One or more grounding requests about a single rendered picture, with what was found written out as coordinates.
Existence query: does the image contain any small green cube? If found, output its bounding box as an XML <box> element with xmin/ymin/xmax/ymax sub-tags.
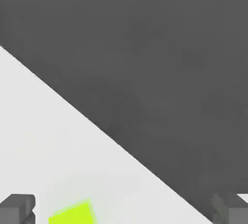
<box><xmin>47</xmin><ymin>198</ymin><xmax>98</xmax><ymax>224</ymax></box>

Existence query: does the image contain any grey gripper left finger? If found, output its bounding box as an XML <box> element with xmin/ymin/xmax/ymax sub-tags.
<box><xmin>0</xmin><ymin>193</ymin><xmax>36</xmax><ymax>224</ymax></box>

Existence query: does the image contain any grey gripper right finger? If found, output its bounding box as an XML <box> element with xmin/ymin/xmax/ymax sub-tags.
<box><xmin>211</xmin><ymin>193</ymin><xmax>248</xmax><ymax>224</ymax></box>

